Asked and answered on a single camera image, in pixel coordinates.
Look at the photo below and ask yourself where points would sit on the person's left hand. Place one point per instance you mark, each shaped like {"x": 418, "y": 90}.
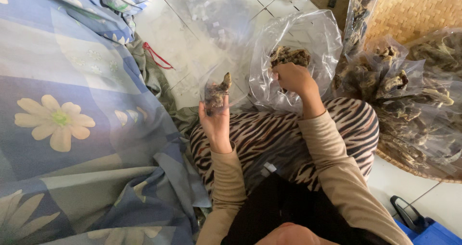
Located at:
{"x": 217, "y": 129}

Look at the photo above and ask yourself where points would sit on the person's right hand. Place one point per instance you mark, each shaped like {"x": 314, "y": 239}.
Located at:
{"x": 297, "y": 79}

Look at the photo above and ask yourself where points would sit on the person's left fingers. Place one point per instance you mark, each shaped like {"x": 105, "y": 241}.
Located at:
{"x": 226, "y": 102}

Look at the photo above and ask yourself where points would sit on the small clear plastic bag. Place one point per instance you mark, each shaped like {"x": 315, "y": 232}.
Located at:
{"x": 236, "y": 84}

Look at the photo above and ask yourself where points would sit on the clump of dried fungus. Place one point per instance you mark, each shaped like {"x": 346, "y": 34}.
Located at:
{"x": 290, "y": 55}

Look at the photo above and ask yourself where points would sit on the dried fungus pieces in bag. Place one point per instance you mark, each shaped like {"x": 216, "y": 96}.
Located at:
{"x": 215, "y": 93}

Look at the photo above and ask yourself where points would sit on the zebra striped trousers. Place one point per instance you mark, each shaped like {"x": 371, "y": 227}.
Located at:
{"x": 267, "y": 133}

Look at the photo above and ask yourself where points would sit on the grey-green cloth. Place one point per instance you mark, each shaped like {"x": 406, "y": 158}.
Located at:
{"x": 153, "y": 77}

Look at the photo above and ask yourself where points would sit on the small white sachets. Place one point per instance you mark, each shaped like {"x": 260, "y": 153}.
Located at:
{"x": 267, "y": 168}

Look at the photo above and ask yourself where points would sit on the pile of empty clear bags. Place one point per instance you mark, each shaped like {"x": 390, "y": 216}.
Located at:
{"x": 213, "y": 17}

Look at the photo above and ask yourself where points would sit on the large clear plastic bag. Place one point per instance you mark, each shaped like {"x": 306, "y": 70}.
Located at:
{"x": 317, "y": 39}

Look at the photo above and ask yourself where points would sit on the black top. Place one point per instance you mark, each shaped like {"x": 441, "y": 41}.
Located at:
{"x": 288, "y": 209}

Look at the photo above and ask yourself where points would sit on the blue floral bed sheet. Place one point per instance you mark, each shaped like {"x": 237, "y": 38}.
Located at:
{"x": 72, "y": 129}

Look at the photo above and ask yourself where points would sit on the heap of packed fungus bags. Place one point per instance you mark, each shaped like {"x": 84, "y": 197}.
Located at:
{"x": 408, "y": 100}

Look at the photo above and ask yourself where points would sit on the woven bamboo tray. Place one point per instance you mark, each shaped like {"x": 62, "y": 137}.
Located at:
{"x": 415, "y": 10}

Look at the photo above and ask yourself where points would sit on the blue plastic stool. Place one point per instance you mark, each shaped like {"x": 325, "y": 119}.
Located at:
{"x": 436, "y": 236}

